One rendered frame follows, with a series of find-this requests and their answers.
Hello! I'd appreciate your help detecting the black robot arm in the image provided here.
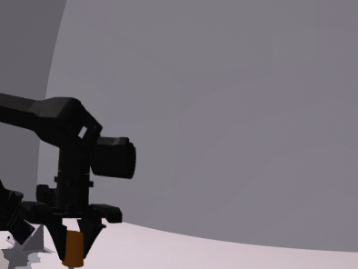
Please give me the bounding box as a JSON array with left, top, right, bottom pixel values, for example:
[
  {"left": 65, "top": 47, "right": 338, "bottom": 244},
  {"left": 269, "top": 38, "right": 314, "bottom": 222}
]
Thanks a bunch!
[{"left": 0, "top": 93, "right": 136, "bottom": 245}]

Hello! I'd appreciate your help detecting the orange knob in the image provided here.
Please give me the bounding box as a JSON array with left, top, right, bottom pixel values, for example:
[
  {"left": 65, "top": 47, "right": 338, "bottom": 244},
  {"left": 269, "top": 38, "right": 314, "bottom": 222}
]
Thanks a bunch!
[{"left": 62, "top": 230, "right": 84, "bottom": 268}]

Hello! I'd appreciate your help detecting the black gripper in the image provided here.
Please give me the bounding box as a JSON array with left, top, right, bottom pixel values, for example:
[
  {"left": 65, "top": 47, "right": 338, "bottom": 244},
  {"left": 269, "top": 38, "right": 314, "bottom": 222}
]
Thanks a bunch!
[{"left": 19, "top": 172, "right": 123, "bottom": 261}]

